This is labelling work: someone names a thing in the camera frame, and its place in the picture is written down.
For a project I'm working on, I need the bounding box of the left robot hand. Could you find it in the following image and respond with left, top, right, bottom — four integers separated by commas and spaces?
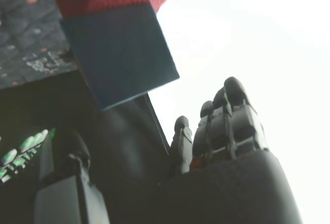
34, 76, 304, 224

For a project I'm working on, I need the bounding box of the blue foam cube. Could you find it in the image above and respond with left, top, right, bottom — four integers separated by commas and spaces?
60, 2, 180, 112

